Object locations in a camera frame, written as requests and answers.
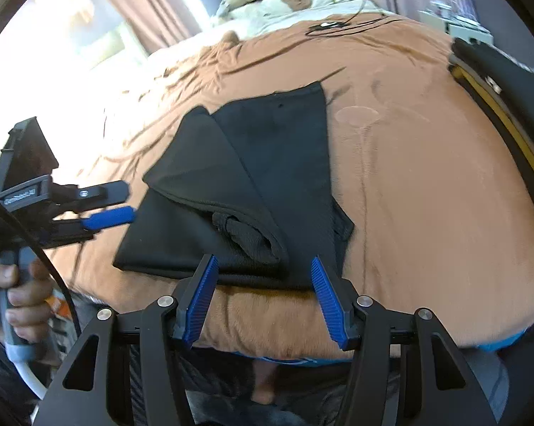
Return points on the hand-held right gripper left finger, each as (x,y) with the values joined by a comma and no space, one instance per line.
(200,301)

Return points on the small black device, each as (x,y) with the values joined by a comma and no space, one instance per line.
(330,24)

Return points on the cream quilt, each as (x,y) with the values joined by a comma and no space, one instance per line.
(205,37)

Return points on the black t-shirt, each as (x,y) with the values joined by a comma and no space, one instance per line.
(249,164)

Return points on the orange box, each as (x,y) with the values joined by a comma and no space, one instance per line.
(58,304)

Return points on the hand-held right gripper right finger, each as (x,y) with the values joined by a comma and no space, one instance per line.
(329,306)

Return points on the brown blanket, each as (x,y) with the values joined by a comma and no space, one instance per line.
(426,208)

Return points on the person's left hand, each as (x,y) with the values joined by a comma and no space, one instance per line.
(31,297)

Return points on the white nightstand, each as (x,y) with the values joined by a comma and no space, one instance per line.
(466,31)

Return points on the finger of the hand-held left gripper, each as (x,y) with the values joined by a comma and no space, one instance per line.
(109,218)
(103,191)

